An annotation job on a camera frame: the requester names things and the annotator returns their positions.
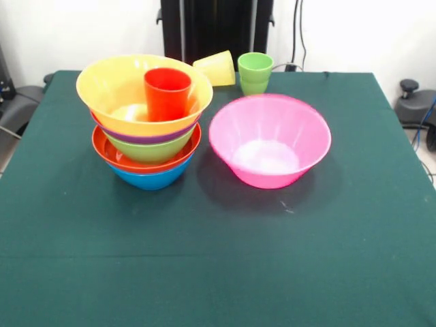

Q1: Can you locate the pink plastic bowl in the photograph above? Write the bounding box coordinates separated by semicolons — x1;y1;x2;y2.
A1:
208;93;332;190

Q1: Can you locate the grey chair base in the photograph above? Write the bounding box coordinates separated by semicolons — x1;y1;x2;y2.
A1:
0;84;45;137

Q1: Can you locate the green plastic bowl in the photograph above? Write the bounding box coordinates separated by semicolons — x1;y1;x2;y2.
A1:
104;124;198;165

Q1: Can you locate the black hanging cable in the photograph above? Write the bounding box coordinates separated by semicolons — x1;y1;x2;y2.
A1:
285;0;308;72

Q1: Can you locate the red plastic cup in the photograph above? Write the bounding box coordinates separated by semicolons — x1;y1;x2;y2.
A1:
143;67;193;123

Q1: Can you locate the purple plastic bowl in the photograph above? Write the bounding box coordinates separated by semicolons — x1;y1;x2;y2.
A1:
90;108;204;144

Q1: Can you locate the yellow plastic cup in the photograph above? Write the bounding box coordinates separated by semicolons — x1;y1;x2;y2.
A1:
192;50;236;87

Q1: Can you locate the large blue plastic bowl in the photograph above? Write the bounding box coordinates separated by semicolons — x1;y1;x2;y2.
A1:
107;153;194;191

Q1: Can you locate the black chair base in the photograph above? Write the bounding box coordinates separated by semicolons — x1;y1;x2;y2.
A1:
394;78;436;153

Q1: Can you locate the red-orange plastic bowl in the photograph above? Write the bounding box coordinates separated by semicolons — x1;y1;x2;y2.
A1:
91;122;202;174

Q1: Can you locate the dark green tablecloth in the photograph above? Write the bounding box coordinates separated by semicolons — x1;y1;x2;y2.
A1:
0;70;436;327

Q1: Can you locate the green plastic cup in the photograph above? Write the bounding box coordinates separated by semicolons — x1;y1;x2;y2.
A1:
237;52;275;97

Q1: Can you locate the orange plastic bowl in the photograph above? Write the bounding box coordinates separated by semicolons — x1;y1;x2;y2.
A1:
76;54;215;137

